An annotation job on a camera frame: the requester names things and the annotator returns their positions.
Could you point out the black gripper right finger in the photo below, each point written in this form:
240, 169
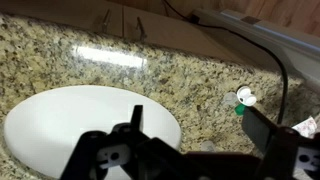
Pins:
257, 129

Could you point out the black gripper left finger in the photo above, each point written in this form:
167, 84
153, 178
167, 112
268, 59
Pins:
87, 150

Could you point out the white paper packet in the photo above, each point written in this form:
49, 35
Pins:
306, 127

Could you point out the white oval sink basin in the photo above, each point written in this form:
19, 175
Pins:
66, 126

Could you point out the beige vanity cabinet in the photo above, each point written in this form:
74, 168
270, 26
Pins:
173, 33

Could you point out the white green contact lens case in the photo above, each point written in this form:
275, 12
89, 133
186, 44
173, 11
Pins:
246, 97

